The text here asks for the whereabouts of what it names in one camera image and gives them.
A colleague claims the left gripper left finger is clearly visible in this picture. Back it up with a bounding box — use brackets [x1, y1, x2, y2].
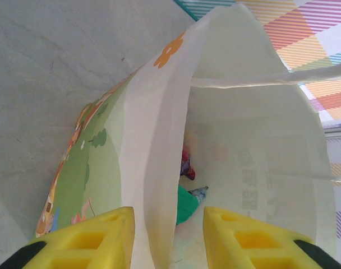
[0, 206, 136, 269]

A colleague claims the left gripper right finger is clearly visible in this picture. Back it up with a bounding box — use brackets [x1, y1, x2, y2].
[203, 206, 341, 269]

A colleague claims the teal snack packet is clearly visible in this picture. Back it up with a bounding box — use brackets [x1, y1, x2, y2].
[176, 184, 209, 226]

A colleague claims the purple Fox's berries candy packet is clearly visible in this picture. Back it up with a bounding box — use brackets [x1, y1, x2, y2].
[181, 142, 197, 180]

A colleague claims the illustrated white paper bag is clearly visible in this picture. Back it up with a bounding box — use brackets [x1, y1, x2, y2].
[35, 1, 341, 269]

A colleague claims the aluminium frame post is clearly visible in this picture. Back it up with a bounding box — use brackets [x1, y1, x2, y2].
[323, 119, 341, 138]

